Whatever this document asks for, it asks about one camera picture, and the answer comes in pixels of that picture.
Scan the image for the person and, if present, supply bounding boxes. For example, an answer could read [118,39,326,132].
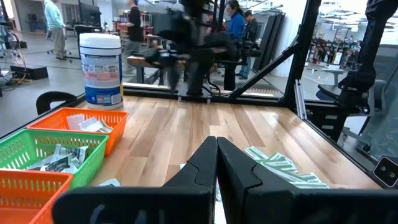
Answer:
[123,0,146,77]
[244,9,259,43]
[42,0,68,62]
[224,0,251,80]

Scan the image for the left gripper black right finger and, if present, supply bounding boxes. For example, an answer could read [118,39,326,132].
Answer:
[216,136,398,224]

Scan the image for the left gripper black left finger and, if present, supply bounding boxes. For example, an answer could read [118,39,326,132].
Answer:
[52,136,218,224]

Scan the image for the orange plastic basket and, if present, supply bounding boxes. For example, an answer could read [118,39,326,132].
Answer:
[0,169,74,224]
[27,107,129,157]

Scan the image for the white long bandage packet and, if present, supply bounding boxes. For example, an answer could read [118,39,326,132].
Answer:
[66,113,85,131]
[79,117,104,133]
[98,119,114,134]

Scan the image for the green plastic basket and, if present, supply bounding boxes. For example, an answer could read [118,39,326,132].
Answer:
[0,129,109,190]

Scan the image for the black frame handle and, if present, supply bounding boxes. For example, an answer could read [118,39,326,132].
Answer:
[35,90,78,116]

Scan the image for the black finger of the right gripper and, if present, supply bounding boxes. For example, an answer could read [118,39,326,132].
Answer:
[167,61,183,94]
[186,62,208,97]

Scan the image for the black table-level camera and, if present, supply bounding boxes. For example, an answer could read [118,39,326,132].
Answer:
[372,154,398,190]

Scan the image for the white wipes canister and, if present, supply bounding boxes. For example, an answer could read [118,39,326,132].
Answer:
[78,32,124,111]

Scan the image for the grey office chair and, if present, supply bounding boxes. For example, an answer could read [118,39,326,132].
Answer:
[340,62,398,162]

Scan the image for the white square pad packet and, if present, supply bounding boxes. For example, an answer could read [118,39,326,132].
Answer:
[53,144,90,163]
[97,177,122,188]
[25,157,52,171]
[39,154,79,174]

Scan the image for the black aluminium rig frame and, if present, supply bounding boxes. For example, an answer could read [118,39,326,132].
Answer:
[0,0,398,190]

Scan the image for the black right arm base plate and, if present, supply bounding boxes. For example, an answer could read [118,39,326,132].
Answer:
[306,93,371,142]

